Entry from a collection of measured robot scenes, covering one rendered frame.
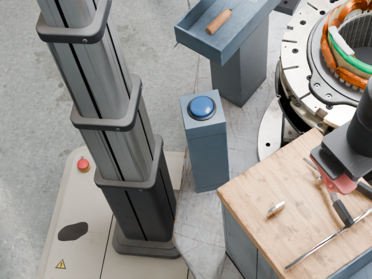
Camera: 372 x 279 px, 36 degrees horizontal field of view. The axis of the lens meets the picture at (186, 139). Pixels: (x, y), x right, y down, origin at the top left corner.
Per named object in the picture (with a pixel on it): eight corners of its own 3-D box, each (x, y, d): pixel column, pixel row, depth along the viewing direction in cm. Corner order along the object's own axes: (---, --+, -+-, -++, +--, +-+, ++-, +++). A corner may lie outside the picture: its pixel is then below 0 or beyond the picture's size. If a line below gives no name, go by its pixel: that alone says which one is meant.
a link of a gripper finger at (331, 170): (374, 188, 77) (393, 156, 69) (332, 217, 76) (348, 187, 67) (340, 151, 80) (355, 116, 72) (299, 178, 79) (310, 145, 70)
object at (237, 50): (251, 40, 139) (252, -55, 114) (289, 60, 135) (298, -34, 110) (187, 111, 130) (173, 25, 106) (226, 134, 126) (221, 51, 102)
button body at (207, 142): (223, 158, 123) (217, 88, 102) (230, 187, 120) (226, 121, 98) (191, 164, 123) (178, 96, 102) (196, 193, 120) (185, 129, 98)
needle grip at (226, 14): (232, 10, 109) (211, 30, 107) (232, 16, 111) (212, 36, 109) (225, 6, 110) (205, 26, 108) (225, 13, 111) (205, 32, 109)
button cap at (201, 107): (211, 96, 101) (210, 93, 100) (215, 115, 99) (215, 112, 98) (188, 101, 101) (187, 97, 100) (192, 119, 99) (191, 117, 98)
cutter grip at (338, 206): (351, 227, 82) (355, 222, 80) (346, 229, 81) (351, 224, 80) (336, 203, 83) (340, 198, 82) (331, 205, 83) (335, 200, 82)
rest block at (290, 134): (305, 120, 121) (308, 106, 117) (305, 143, 119) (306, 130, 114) (284, 119, 122) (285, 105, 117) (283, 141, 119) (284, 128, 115)
